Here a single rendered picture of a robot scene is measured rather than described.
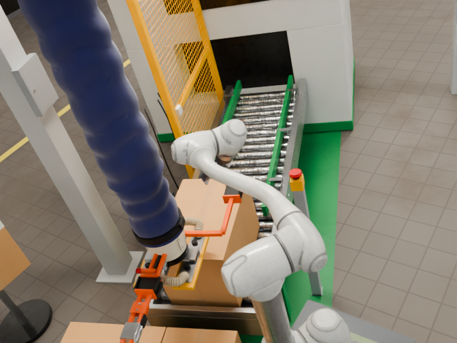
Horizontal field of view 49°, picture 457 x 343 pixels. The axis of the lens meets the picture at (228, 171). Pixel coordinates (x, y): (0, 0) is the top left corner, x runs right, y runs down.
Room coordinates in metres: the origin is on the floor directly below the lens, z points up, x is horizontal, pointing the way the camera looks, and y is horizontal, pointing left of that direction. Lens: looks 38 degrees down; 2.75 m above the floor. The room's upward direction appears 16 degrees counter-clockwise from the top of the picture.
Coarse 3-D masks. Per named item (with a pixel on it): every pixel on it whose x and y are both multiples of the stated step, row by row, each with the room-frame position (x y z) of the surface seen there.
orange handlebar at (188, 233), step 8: (232, 200) 1.76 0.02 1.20; (224, 216) 1.67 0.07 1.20; (224, 224) 1.62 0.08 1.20; (192, 232) 1.63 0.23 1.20; (200, 232) 1.62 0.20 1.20; (208, 232) 1.60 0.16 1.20; (216, 232) 1.59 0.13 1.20; (224, 232) 1.58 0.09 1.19; (152, 264) 1.51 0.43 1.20; (160, 264) 1.50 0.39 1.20; (160, 272) 1.47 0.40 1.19; (136, 304) 1.32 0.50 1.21; (144, 304) 1.31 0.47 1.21; (136, 312) 1.28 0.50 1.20; (144, 312) 1.28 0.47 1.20; (128, 320) 1.26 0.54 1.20
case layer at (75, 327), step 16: (64, 336) 1.81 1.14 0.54; (80, 336) 1.78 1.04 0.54; (96, 336) 1.75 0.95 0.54; (112, 336) 1.72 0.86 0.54; (144, 336) 1.66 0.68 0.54; (160, 336) 1.63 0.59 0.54; (176, 336) 1.60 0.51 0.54; (192, 336) 1.57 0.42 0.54; (208, 336) 1.55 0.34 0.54; (224, 336) 1.52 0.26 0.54
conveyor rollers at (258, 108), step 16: (240, 96) 3.80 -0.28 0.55; (256, 96) 3.73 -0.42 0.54; (272, 96) 3.68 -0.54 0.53; (240, 112) 3.54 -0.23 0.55; (256, 112) 3.47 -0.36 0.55; (272, 112) 3.42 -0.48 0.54; (288, 112) 3.36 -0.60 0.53; (256, 128) 3.28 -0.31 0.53; (272, 128) 3.24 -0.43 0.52; (256, 144) 3.04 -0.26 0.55; (272, 144) 2.99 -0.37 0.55; (240, 160) 2.91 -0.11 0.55; (256, 160) 2.86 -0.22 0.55; (256, 176) 2.68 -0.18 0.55; (256, 208) 2.39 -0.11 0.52; (272, 224) 2.19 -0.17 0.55; (176, 304) 1.81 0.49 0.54
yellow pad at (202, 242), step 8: (192, 240) 1.67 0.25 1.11; (200, 240) 1.69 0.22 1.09; (208, 240) 1.69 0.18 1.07; (200, 248) 1.63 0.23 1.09; (200, 256) 1.59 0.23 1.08; (184, 264) 1.54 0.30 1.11; (192, 264) 1.55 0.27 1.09; (200, 264) 1.55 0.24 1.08; (192, 272) 1.51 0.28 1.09; (192, 280) 1.47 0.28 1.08; (176, 288) 1.46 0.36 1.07; (184, 288) 1.44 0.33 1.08; (192, 288) 1.43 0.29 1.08
